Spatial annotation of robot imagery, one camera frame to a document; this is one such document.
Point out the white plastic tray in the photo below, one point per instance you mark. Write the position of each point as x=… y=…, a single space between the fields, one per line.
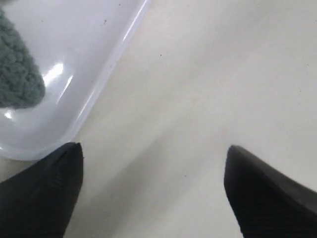
x=76 y=45

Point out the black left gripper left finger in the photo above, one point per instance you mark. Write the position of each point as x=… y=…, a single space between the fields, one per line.
x=39 y=201

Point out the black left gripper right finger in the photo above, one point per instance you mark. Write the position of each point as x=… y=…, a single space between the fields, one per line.
x=265 y=202

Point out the green knitted scarf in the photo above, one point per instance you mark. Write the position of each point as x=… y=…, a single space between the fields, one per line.
x=21 y=84

